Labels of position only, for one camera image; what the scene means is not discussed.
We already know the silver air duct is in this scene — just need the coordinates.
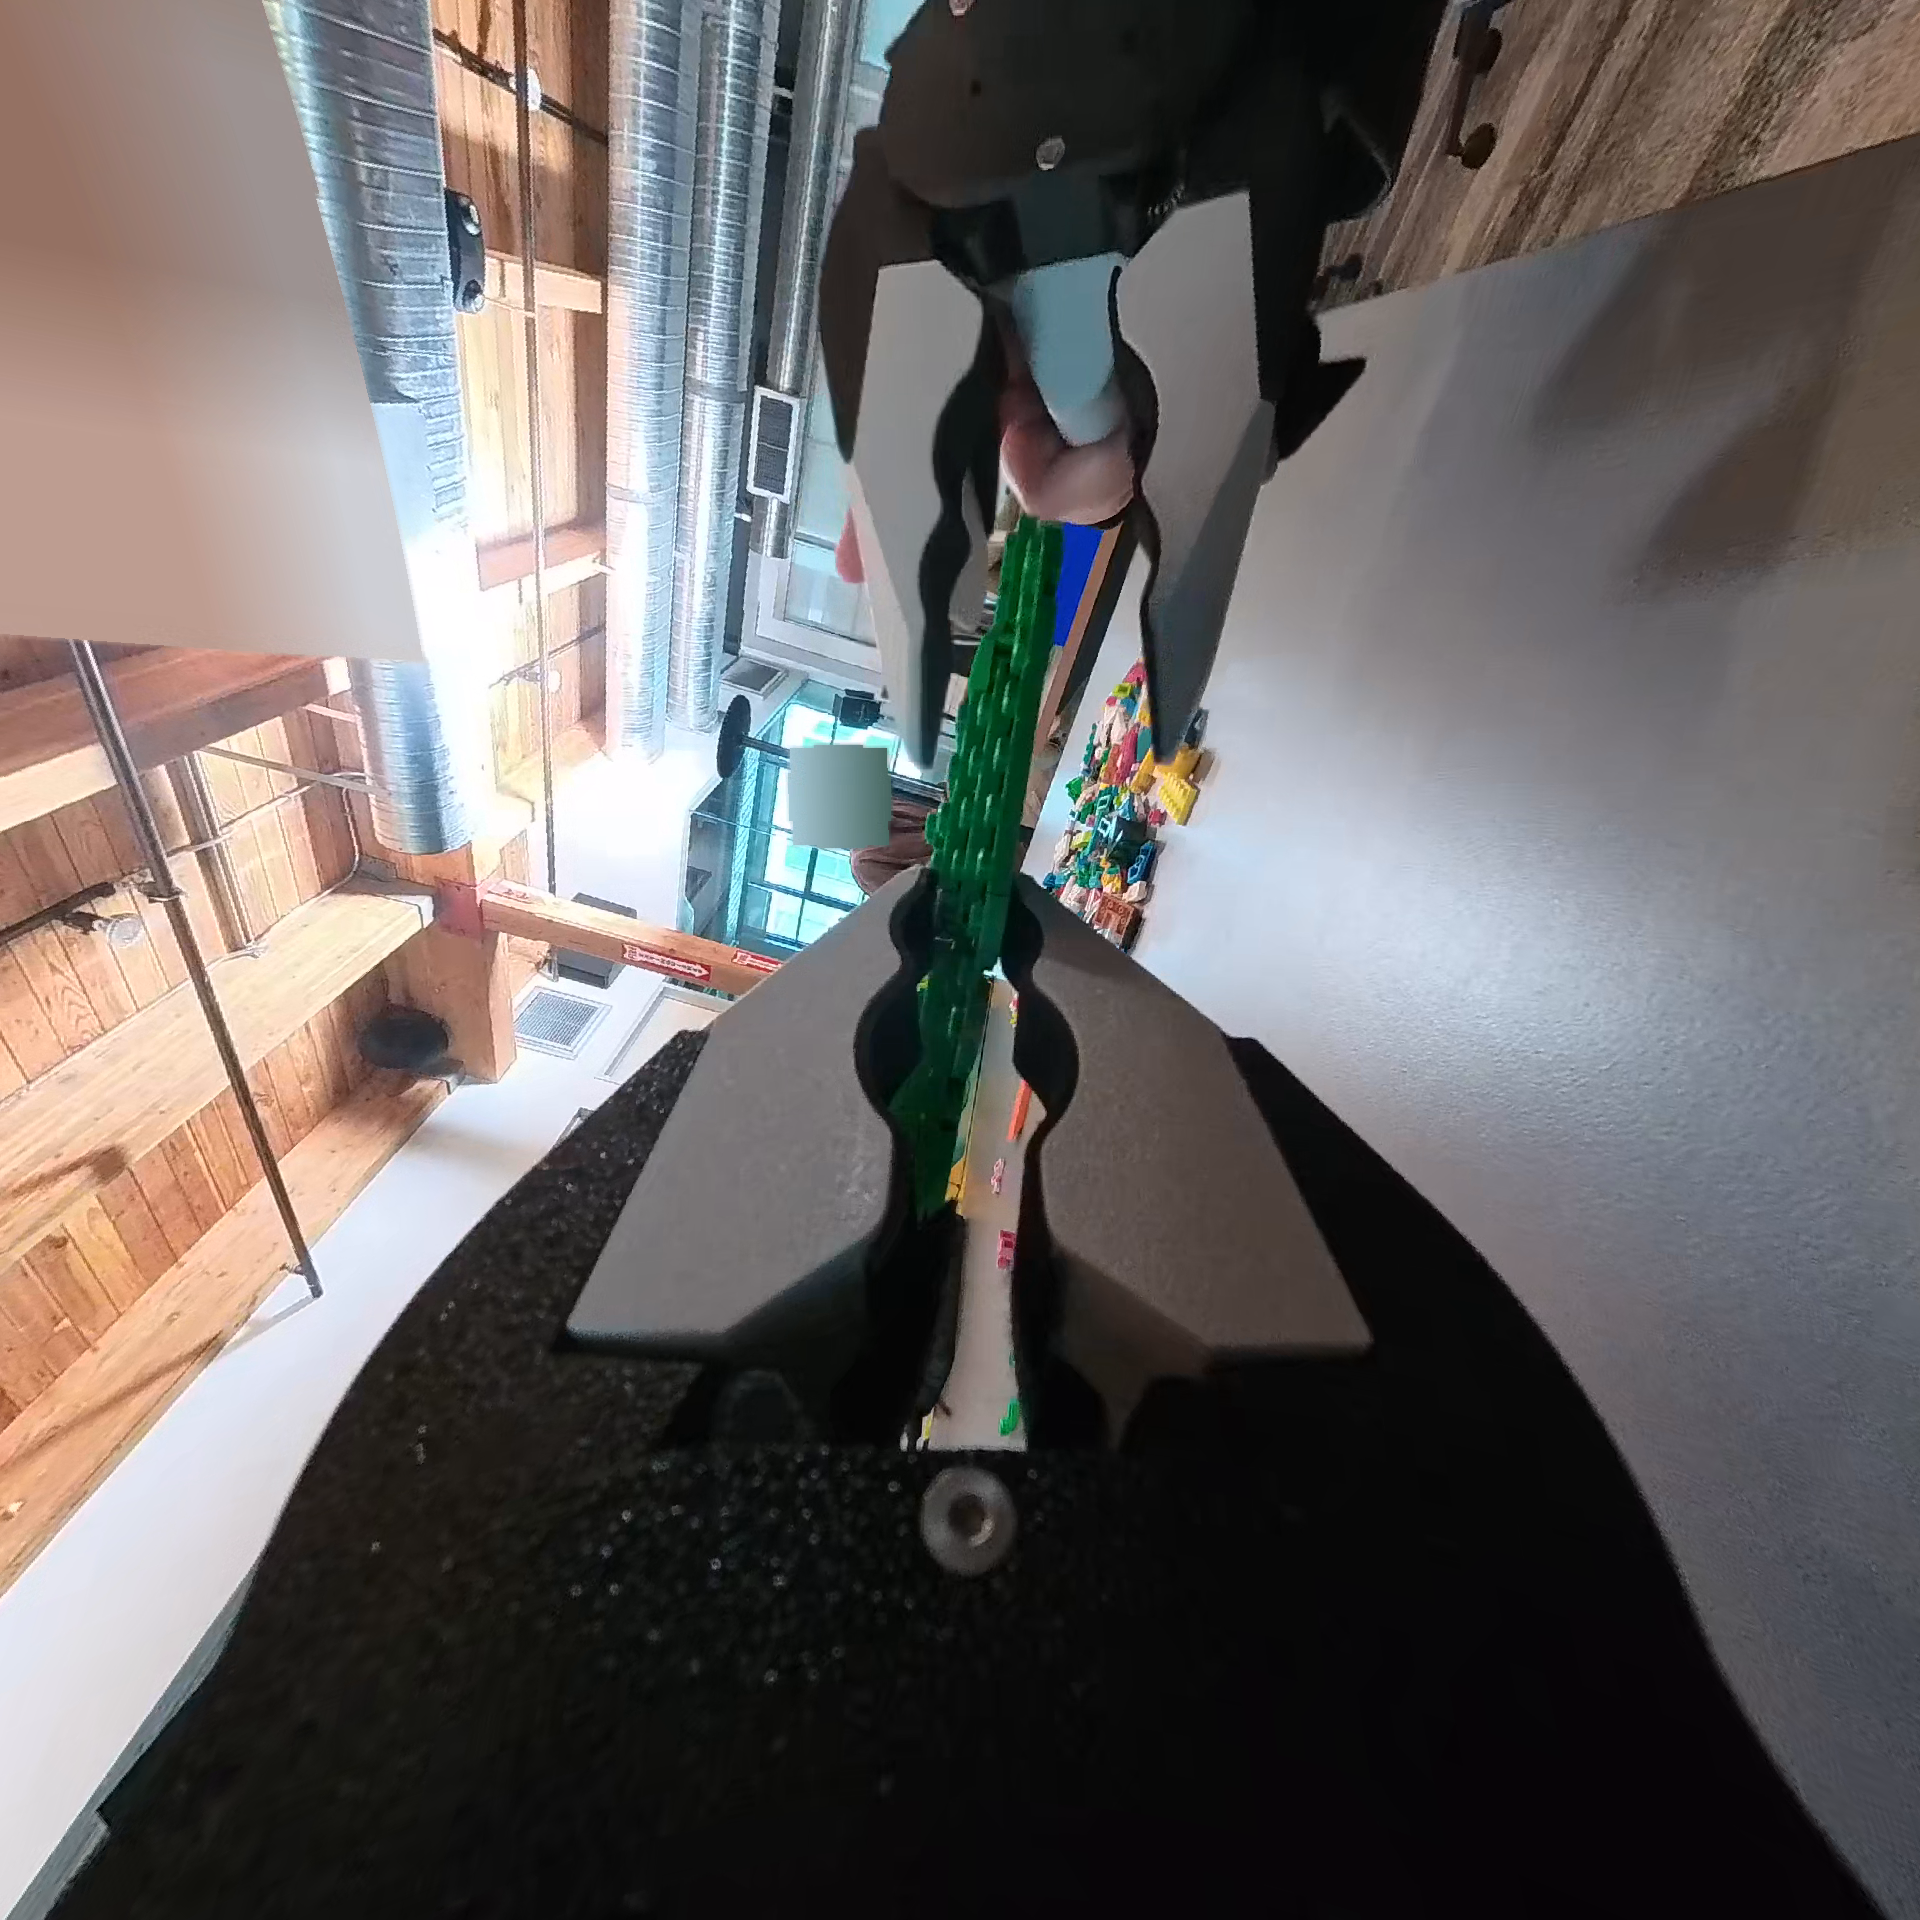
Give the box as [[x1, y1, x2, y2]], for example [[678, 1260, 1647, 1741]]
[[668, 0, 782, 735], [267, 0, 484, 860], [604, 0, 706, 759]]

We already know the pile of colourful bricks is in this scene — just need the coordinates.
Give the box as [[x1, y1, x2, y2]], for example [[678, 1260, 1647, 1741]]
[[1043, 661, 1212, 956]]

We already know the black round ceiling fixture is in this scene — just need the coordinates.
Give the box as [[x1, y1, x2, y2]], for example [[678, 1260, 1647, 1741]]
[[356, 1002, 464, 1079]]

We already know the white wall vent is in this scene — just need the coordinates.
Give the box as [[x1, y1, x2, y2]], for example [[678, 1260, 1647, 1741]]
[[509, 982, 616, 1061]]

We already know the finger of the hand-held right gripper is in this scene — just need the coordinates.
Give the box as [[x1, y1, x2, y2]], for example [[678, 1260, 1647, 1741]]
[[1114, 187, 1280, 761], [839, 257, 1004, 781]]

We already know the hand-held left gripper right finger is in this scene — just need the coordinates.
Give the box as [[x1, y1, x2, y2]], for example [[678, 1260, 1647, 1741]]
[[998, 882, 1373, 1450]]

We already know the grey desk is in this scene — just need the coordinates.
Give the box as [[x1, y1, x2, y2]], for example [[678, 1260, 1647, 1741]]
[[900, 142, 1920, 1920]]

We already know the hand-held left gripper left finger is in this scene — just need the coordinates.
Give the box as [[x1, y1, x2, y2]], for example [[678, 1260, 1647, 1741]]
[[567, 874, 940, 1422]]

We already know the green brick leaf build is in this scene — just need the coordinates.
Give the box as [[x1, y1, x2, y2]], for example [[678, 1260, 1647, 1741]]
[[884, 517, 1070, 1220]]

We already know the person's right hand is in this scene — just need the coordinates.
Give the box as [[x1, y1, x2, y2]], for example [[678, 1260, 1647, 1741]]
[[997, 381, 1144, 529]]

